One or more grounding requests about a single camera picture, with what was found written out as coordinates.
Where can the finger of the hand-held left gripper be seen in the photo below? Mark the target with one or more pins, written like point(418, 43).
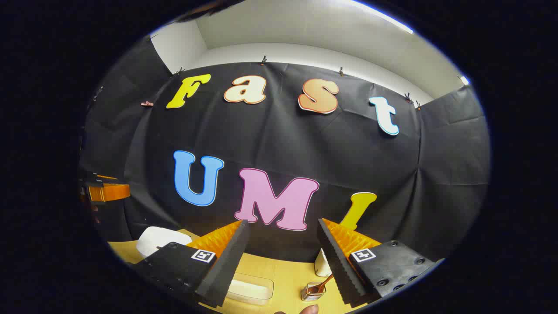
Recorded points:
point(111, 192)

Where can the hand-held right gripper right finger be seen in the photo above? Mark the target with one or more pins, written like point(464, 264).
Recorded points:
point(342, 270)

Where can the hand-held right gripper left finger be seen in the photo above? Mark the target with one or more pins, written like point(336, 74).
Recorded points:
point(229, 266)

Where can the brown wooden spoon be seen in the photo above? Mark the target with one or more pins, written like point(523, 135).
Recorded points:
point(324, 283)

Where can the white rice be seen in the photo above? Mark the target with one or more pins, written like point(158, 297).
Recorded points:
point(250, 290)

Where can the clear plastic rice box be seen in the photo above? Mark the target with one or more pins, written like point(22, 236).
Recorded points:
point(261, 279)

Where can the white rice cooker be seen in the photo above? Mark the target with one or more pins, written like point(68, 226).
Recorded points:
point(157, 240)

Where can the white toaster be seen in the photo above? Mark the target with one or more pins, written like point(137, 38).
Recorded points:
point(321, 266)

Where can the black backdrop cloth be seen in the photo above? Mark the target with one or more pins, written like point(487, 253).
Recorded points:
point(305, 144)

